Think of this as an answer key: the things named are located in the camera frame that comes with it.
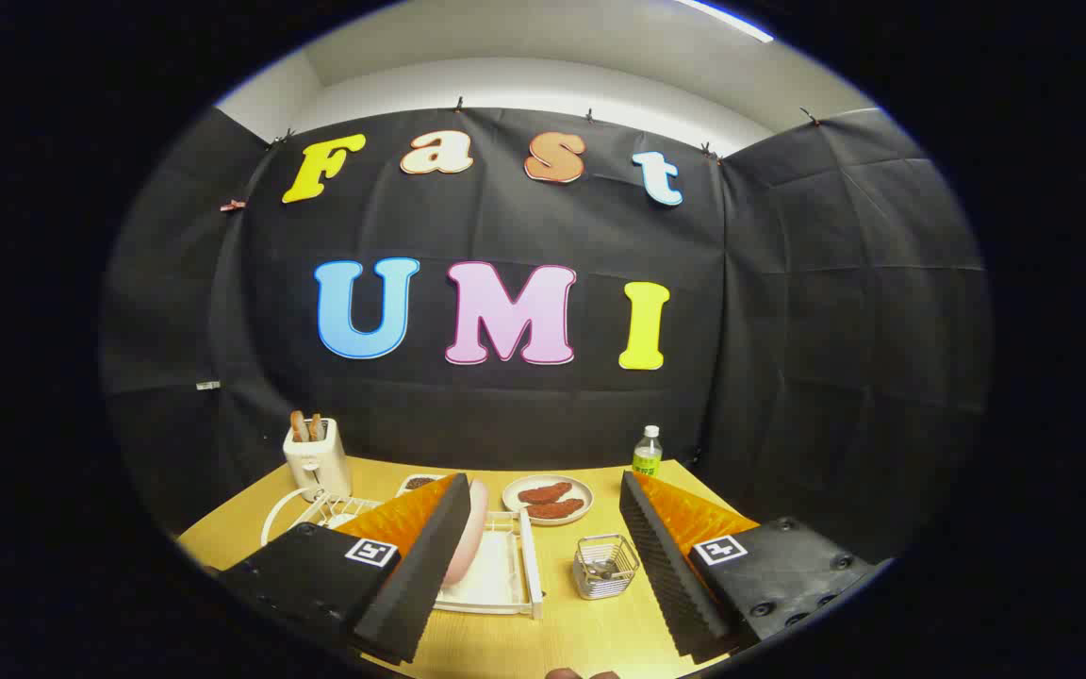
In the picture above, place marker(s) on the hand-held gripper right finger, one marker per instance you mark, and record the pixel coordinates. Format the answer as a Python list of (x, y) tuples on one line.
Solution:
[(666, 575)]

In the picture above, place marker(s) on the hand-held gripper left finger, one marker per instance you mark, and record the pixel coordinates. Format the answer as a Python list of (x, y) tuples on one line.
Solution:
[(425, 566)]

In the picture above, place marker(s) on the pink plate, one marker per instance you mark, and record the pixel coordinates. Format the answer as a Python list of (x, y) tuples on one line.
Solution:
[(469, 538)]

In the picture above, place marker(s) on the white plate with meat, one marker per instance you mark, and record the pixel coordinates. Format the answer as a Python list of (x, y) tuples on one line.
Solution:
[(511, 500)]

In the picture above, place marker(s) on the white divided seasoning tray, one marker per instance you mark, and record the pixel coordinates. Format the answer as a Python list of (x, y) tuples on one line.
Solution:
[(419, 483)]

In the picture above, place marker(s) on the green label drink bottle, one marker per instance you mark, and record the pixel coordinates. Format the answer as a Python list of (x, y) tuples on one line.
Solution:
[(647, 457)]

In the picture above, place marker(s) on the brown meat piece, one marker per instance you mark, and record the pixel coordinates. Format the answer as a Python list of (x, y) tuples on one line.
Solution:
[(545, 492), (557, 509)]

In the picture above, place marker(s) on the white toaster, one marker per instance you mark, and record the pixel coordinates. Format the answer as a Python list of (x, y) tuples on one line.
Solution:
[(319, 467)]

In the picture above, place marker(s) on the toast bread slice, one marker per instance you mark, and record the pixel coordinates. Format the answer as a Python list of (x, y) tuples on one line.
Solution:
[(299, 426), (317, 427)]

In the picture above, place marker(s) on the black backdrop cloth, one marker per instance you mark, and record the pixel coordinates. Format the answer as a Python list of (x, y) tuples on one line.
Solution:
[(524, 396)]

